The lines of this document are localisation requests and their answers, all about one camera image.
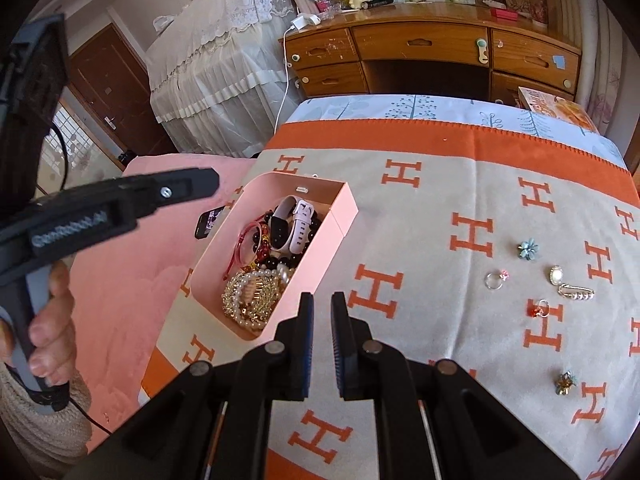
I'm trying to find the black bead bracelet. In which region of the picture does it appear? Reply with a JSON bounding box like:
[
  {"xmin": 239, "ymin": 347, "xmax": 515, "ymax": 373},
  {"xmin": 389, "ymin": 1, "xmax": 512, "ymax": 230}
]
[{"xmin": 252, "ymin": 209, "xmax": 326, "ymax": 272}]

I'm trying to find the person's left forearm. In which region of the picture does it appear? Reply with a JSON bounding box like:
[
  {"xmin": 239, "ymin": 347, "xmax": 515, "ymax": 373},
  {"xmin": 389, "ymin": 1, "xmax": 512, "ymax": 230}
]
[{"xmin": 0, "ymin": 360, "xmax": 94, "ymax": 480}]

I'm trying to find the light blue tree print sheet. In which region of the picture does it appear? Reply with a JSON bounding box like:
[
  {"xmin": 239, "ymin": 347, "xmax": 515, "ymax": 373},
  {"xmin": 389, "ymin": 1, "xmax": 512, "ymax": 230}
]
[{"xmin": 282, "ymin": 94, "xmax": 628, "ymax": 171}]

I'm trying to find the black cable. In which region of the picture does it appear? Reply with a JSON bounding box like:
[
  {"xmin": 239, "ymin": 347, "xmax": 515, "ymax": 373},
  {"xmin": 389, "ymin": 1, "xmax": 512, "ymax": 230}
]
[{"xmin": 67, "ymin": 390, "xmax": 114, "ymax": 434}]

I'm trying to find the white lace cover cloth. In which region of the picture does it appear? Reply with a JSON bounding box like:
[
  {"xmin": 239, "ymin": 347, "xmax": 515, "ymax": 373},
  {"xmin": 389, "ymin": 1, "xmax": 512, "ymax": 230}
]
[{"xmin": 145, "ymin": 0, "xmax": 301, "ymax": 158}]

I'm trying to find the orange book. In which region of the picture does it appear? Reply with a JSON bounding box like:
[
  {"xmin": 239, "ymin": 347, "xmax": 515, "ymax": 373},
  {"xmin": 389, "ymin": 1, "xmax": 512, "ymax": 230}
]
[{"xmin": 517, "ymin": 86, "xmax": 599, "ymax": 134}]

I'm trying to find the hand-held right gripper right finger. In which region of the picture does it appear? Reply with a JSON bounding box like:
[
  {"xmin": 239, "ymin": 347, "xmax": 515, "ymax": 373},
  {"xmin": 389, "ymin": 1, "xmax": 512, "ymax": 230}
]
[{"xmin": 330, "ymin": 291, "xmax": 596, "ymax": 480}]

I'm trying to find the red cord bracelet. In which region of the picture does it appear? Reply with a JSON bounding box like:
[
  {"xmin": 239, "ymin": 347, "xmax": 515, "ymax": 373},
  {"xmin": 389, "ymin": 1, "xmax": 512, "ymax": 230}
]
[{"xmin": 232, "ymin": 215, "xmax": 271, "ymax": 269}]

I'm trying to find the smartwatch with white strap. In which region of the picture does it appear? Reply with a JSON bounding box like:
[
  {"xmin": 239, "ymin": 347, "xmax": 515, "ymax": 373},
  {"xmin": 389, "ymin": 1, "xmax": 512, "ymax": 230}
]
[{"xmin": 267, "ymin": 195, "xmax": 321, "ymax": 254}]

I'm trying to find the white cable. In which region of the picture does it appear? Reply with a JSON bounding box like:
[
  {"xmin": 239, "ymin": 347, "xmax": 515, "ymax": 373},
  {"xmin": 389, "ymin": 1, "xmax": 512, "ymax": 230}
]
[{"xmin": 272, "ymin": 27, "xmax": 297, "ymax": 134}]

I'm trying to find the white floral curtain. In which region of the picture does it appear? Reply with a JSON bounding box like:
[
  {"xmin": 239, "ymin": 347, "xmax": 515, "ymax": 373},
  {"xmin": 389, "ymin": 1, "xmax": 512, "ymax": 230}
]
[{"xmin": 545, "ymin": 0, "xmax": 640, "ymax": 161}]

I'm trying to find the orange patterned blanket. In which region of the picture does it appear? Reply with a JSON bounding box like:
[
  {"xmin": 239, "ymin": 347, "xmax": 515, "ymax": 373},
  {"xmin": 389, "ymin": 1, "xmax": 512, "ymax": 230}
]
[{"xmin": 140, "ymin": 120, "xmax": 640, "ymax": 480}]

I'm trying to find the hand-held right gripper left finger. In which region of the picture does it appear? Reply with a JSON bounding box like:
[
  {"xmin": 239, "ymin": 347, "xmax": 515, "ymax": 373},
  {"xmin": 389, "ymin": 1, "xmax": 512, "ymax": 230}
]
[{"xmin": 65, "ymin": 291, "xmax": 316, "ymax": 480}]

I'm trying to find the lattice glass sliding door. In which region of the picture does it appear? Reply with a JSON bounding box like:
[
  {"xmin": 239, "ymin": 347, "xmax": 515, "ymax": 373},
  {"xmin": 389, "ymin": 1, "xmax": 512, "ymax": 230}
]
[{"xmin": 35, "ymin": 100, "xmax": 126, "ymax": 196}]

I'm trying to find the brown wooden door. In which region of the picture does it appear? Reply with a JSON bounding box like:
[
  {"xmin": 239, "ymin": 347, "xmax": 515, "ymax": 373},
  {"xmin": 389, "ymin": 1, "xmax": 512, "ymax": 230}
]
[{"xmin": 67, "ymin": 22, "xmax": 178, "ymax": 157}]

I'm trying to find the pink rectangular box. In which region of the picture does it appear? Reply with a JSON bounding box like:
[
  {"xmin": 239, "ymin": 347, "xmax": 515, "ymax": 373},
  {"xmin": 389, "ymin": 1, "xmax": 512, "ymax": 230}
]
[{"xmin": 190, "ymin": 171, "xmax": 359, "ymax": 343}]

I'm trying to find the pink blanket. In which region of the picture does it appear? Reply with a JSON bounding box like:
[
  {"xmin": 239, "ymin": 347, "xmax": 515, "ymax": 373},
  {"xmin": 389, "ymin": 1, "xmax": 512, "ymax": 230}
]
[{"xmin": 65, "ymin": 152, "xmax": 258, "ymax": 441}]

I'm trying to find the black phone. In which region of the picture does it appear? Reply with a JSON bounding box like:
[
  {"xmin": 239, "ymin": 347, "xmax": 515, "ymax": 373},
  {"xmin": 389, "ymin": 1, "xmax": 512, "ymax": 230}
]
[{"xmin": 194, "ymin": 206, "xmax": 226, "ymax": 240}]

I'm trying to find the silver pearl pin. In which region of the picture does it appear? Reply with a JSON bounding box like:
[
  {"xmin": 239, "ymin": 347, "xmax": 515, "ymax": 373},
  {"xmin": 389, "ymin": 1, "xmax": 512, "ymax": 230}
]
[{"xmin": 557, "ymin": 284, "xmax": 596, "ymax": 302}]

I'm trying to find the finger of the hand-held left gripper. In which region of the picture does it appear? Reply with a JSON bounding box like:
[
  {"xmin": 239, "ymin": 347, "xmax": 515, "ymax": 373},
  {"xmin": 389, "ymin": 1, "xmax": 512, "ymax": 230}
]
[{"xmin": 119, "ymin": 167, "xmax": 221, "ymax": 234}]

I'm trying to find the person's left hand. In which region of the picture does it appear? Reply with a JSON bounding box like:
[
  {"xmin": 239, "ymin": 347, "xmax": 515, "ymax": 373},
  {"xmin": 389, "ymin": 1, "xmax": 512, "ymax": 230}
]
[{"xmin": 27, "ymin": 262, "xmax": 77, "ymax": 389}]

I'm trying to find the wooden desk with drawers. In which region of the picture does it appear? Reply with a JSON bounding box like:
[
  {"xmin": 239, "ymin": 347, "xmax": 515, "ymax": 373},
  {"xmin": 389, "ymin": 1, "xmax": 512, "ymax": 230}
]
[{"xmin": 285, "ymin": 2, "xmax": 583, "ymax": 109}]

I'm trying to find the pearl bracelet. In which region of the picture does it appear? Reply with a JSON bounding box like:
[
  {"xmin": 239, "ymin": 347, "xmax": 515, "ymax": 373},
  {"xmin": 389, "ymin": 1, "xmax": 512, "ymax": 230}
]
[{"xmin": 234, "ymin": 266, "xmax": 295, "ymax": 287}]

